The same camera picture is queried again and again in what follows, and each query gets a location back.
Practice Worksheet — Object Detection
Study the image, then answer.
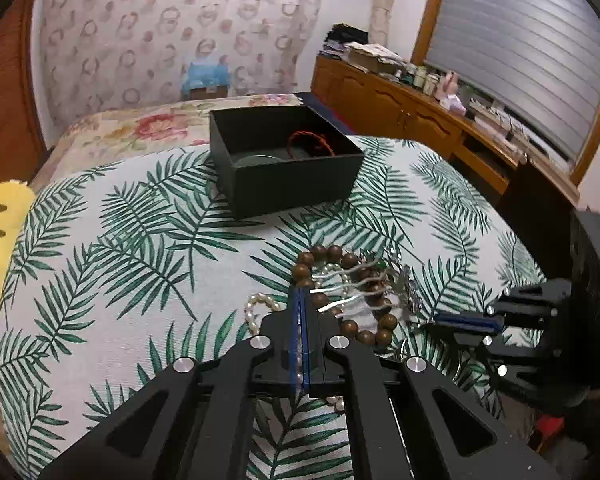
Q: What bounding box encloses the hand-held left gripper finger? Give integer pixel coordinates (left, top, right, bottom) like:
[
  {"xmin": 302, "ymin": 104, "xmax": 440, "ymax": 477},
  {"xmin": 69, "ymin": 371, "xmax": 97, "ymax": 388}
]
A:
[
  {"xmin": 37, "ymin": 285, "xmax": 305, "ymax": 480},
  {"xmin": 304, "ymin": 287, "xmax": 562, "ymax": 480}
]

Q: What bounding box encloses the small cardboard box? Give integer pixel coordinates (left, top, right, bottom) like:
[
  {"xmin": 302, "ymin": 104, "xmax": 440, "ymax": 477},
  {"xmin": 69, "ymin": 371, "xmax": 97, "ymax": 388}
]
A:
[{"xmin": 189, "ymin": 85, "xmax": 228, "ymax": 100}]

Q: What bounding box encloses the red string bracelet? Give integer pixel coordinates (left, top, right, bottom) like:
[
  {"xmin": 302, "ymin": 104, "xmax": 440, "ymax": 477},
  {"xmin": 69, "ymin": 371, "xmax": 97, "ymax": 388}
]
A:
[{"xmin": 286, "ymin": 130, "xmax": 333, "ymax": 159}]

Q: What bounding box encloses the silver hair comb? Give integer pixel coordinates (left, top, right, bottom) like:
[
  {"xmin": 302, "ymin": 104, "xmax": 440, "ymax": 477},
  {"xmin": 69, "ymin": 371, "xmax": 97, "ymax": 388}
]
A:
[{"xmin": 307, "ymin": 252, "xmax": 427, "ymax": 323}]

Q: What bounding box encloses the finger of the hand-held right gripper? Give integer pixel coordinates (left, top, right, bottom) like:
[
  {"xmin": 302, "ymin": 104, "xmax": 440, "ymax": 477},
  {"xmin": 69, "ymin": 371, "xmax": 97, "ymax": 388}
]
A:
[
  {"xmin": 432, "ymin": 279, "xmax": 576, "ymax": 333},
  {"xmin": 430, "ymin": 320, "xmax": 600, "ymax": 411}
]

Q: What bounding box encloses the grey window blind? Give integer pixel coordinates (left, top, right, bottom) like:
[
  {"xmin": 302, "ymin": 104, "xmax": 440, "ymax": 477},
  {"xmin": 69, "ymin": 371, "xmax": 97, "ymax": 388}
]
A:
[{"xmin": 425, "ymin": 0, "xmax": 600, "ymax": 161}]

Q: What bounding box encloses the cardboard box with papers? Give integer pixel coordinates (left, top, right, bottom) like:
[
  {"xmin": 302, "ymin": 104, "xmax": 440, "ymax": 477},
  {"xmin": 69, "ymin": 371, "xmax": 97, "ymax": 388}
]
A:
[{"xmin": 345, "ymin": 42, "xmax": 406, "ymax": 73}]

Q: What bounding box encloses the leaf-print cloth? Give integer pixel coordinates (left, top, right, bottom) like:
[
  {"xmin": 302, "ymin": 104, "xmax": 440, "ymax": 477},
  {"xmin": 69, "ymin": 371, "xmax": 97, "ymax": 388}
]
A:
[{"xmin": 0, "ymin": 135, "xmax": 548, "ymax": 480}]

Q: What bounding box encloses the white pearl bracelet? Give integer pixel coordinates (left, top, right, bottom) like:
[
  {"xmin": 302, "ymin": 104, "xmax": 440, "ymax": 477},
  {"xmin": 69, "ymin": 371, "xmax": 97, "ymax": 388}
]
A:
[{"xmin": 245, "ymin": 292, "xmax": 345, "ymax": 413}]

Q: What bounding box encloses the stack of papers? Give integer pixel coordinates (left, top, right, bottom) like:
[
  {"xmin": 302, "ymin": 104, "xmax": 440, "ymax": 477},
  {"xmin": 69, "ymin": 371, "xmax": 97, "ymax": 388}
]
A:
[{"xmin": 467, "ymin": 99, "xmax": 529, "ymax": 159}]

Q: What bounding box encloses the beige window drape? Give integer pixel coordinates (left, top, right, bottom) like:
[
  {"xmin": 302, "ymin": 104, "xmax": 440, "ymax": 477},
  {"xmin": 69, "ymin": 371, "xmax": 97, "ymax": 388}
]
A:
[{"xmin": 367, "ymin": 0, "xmax": 406, "ymax": 46}]

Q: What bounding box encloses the black cardboard box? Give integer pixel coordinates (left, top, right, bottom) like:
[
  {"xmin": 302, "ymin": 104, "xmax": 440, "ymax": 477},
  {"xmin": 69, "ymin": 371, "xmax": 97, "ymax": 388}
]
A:
[{"xmin": 208, "ymin": 105, "xmax": 366, "ymax": 221}]

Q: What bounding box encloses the wooden bead bracelet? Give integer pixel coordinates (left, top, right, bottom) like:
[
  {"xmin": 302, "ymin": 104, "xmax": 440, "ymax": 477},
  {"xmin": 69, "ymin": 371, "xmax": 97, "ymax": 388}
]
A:
[{"xmin": 291, "ymin": 245, "xmax": 398, "ymax": 347}]

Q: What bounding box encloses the wooden window frame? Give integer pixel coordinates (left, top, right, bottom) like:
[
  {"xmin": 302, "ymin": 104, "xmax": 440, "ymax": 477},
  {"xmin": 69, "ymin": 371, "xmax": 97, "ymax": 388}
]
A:
[{"xmin": 410, "ymin": 0, "xmax": 600, "ymax": 186}]

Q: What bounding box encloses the group of cosmetic bottles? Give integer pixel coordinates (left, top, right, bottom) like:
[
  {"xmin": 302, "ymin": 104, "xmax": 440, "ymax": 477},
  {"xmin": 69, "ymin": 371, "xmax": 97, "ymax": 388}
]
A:
[{"xmin": 411, "ymin": 64, "xmax": 442, "ymax": 95}]

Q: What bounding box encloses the stack of folded clothes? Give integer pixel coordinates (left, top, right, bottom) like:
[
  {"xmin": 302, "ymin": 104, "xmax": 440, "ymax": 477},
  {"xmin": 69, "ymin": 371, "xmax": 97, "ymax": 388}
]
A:
[{"xmin": 322, "ymin": 24, "xmax": 370, "ymax": 58}]

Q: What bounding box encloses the yellow plush toy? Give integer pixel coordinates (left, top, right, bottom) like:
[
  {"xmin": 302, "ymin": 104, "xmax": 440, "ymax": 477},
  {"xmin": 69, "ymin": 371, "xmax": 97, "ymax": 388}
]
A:
[{"xmin": 0, "ymin": 180, "xmax": 37, "ymax": 401}]

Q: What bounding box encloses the green jade bangle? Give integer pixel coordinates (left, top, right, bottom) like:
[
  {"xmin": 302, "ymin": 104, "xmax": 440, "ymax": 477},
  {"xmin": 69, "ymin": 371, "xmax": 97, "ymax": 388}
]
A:
[{"xmin": 230, "ymin": 152, "xmax": 288, "ymax": 167}]

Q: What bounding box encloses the circle-patterned curtain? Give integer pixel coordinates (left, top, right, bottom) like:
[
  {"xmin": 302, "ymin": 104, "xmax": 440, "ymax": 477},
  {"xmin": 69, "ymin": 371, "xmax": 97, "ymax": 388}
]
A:
[{"xmin": 30, "ymin": 0, "xmax": 326, "ymax": 131}]

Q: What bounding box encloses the blue plastic bag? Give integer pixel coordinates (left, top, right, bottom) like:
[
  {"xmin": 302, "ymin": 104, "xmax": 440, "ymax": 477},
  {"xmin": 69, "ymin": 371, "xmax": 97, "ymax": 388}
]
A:
[{"xmin": 182, "ymin": 57, "xmax": 231, "ymax": 88}]

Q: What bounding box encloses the wooden cabinet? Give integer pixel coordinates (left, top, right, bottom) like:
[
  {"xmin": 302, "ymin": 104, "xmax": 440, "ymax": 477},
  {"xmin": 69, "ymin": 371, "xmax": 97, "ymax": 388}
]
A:
[{"xmin": 312, "ymin": 55, "xmax": 581, "ymax": 281}]

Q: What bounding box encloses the floral blanket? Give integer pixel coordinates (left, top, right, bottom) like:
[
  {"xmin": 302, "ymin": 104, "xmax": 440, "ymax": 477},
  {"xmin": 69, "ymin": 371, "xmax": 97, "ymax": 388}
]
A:
[{"xmin": 30, "ymin": 92, "xmax": 341, "ymax": 191}]

